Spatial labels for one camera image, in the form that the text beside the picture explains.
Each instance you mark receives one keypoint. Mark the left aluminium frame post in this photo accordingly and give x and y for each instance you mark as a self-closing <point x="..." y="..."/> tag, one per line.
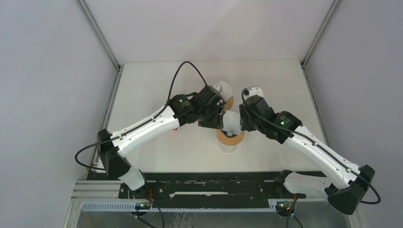
<point x="93" y="24"/>

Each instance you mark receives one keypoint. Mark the right aluminium frame post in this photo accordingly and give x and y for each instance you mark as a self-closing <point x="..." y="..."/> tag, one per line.
<point x="323" y="26"/>

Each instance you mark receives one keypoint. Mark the aluminium frame post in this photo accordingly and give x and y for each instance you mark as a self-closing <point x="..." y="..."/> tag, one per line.
<point x="323" y="26"/>
<point x="93" y="24"/>

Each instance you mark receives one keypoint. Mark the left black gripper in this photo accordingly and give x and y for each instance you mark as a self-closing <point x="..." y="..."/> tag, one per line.
<point x="216" y="122"/>

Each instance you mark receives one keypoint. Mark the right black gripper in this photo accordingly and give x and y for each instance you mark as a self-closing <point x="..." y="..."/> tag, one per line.
<point x="244" y="125"/>

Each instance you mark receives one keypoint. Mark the wooden dripper ring holder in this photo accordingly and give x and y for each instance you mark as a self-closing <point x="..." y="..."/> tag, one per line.
<point x="229" y="103"/>

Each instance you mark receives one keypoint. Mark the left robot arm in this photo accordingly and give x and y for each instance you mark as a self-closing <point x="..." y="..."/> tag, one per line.
<point x="116" y="146"/>

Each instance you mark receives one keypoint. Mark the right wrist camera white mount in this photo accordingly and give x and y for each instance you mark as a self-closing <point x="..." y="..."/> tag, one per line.
<point x="251" y="91"/>

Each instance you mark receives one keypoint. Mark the white paper coffee filter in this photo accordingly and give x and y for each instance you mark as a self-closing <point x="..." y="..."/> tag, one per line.
<point x="224" y="89"/>

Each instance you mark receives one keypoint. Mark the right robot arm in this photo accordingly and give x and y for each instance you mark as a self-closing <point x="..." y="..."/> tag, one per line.
<point x="344" y="183"/>

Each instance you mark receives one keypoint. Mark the clear glass carafe brown band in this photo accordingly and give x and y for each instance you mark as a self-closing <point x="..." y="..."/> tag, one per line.
<point x="228" y="148"/>

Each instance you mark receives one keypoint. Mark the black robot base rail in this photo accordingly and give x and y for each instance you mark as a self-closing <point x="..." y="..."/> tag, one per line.
<point x="208" y="190"/>

